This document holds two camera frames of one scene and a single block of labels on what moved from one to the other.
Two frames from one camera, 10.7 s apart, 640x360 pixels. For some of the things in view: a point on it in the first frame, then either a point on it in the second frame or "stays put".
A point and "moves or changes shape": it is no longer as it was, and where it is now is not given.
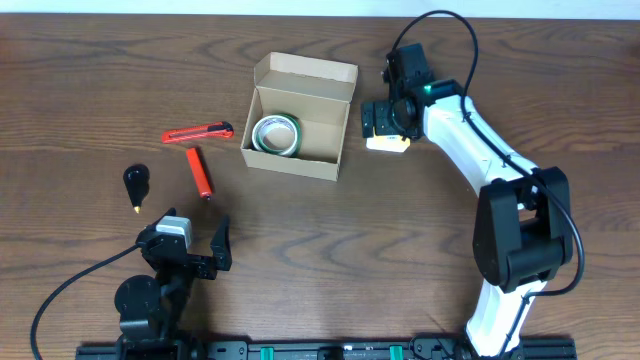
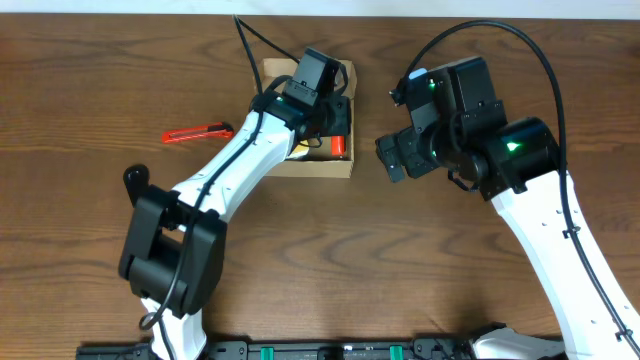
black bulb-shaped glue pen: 136,181 stays put
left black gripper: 195,265 → 338,117
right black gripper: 377,118 → 393,157
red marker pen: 203,180 → 337,145
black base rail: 415,349 stays put
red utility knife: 184,134 stays put
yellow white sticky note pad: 391,143 moves or changes shape
